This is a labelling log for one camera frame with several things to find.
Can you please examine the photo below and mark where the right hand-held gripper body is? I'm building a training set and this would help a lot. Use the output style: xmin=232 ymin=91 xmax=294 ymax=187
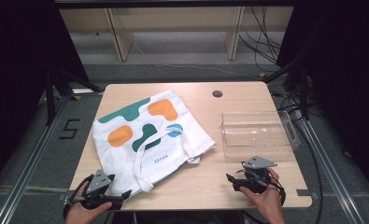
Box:
xmin=233 ymin=155 xmax=278 ymax=195

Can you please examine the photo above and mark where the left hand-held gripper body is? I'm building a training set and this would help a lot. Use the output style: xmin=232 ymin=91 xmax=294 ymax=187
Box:
xmin=79 ymin=169 xmax=124 ymax=211

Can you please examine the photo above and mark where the clear plastic box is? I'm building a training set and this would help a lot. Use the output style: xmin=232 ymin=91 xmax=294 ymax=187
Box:
xmin=220 ymin=110 xmax=302 ymax=160

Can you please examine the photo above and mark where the white tote bag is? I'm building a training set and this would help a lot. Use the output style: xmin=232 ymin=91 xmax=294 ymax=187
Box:
xmin=92 ymin=90 xmax=218 ymax=198

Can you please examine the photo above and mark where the person's right hand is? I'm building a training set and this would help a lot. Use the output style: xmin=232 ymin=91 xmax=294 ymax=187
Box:
xmin=239 ymin=167 xmax=283 ymax=219

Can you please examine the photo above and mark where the person's left hand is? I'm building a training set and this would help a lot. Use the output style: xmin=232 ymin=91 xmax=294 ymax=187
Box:
xmin=64 ymin=181 xmax=113 ymax=224

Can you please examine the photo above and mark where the black metal stand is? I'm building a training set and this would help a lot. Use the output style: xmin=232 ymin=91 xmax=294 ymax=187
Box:
xmin=262 ymin=55 xmax=311 ymax=121
xmin=44 ymin=65 xmax=105 ymax=126

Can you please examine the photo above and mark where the black curtain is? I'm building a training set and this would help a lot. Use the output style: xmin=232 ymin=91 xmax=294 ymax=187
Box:
xmin=276 ymin=0 xmax=369 ymax=202
xmin=0 ymin=0 xmax=92 ymax=195

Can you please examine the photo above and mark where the light wooden shelf unit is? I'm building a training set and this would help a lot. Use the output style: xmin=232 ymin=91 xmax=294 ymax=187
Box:
xmin=59 ymin=6 xmax=295 ymax=63

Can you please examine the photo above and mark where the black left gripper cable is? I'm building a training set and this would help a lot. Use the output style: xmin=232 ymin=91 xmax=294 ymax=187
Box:
xmin=63 ymin=175 xmax=94 ymax=219

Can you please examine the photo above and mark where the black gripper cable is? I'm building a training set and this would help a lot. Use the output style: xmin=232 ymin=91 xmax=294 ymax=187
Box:
xmin=63 ymin=175 xmax=94 ymax=219
xmin=268 ymin=180 xmax=288 ymax=207

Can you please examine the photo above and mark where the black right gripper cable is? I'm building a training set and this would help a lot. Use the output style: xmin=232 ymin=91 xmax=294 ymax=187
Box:
xmin=268 ymin=180 xmax=288 ymax=207

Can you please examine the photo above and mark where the aluminium floor rail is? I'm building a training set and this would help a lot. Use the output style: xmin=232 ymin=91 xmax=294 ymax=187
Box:
xmin=0 ymin=95 xmax=73 ymax=224
xmin=291 ymin=109 xmax=366 ymax=224

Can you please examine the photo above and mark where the bundle of black cables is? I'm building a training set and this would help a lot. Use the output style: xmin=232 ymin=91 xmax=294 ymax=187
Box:
xmin=237 ymin=6 xmax=283 ymax=73

